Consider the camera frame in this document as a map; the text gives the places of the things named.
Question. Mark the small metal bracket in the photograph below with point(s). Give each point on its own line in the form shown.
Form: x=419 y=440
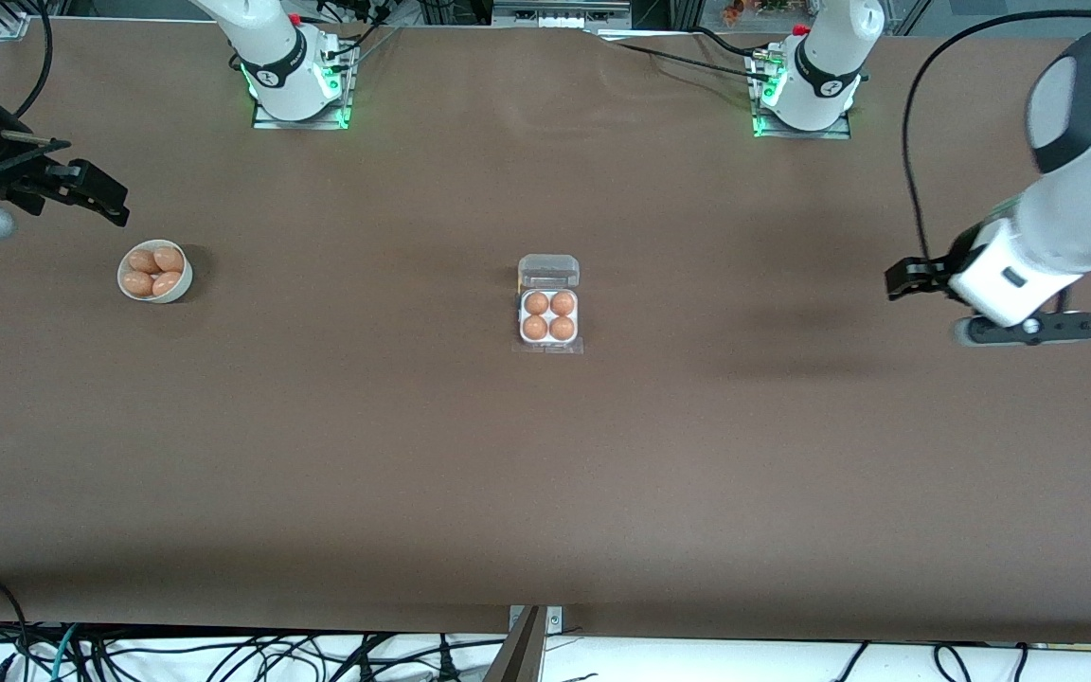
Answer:
x=555 y=619

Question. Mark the brown egg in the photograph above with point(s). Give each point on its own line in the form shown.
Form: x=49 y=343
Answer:
x=563 y=328
x=535 y=328
x=169 y=258
x=563 y=303
x=137 y=282
x=143 y=260
x=168 y=282
x=537 y=303

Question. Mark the orange toy items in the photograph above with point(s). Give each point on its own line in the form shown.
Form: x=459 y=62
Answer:
x=744 y=11

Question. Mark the clear plastic egg box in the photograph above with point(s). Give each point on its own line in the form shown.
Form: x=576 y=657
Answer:
x=550 y=270

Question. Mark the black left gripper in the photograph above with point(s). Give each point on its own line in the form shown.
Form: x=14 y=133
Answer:
x=936 y=270

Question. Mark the grey metal unit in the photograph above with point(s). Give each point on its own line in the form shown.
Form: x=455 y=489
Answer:
x=560 y=13

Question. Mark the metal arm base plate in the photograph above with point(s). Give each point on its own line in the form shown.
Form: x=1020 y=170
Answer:
x=801 y=134
x=299 y=124

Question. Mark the brown table cover sheet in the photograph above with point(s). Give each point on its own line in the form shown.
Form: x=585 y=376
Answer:
x=545 y=474

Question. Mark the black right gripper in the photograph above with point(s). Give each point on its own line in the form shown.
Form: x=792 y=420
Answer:
x=23 y=177

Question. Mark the white bowl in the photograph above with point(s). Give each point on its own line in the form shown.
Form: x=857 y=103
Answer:
x=176 y=294

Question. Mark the aluminium frame profile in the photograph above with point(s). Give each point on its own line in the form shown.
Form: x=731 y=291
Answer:
x=13 y=26

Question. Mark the dark grey mount bar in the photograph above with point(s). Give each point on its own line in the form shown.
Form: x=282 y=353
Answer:
x=519 y=658

